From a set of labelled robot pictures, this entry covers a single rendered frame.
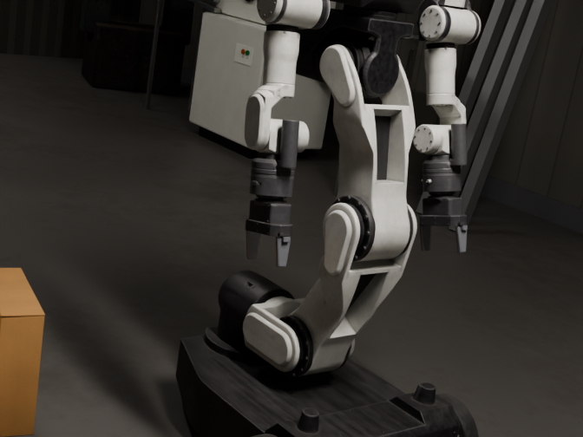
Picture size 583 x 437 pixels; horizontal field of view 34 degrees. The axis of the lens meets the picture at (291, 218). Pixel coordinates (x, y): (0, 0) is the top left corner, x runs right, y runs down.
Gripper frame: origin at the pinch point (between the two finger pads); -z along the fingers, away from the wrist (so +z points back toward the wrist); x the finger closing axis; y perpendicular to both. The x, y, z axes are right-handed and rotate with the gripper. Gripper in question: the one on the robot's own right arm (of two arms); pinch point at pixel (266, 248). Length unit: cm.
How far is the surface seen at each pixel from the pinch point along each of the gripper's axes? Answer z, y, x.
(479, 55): 69, 241, -175
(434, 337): -41, 116, -65
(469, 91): 51, 237, -176
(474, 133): 30, 232, -166
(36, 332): -25, -32, -41
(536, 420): -52, 105, -11
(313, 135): 23, 227, -289
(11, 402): -41, -35, -46
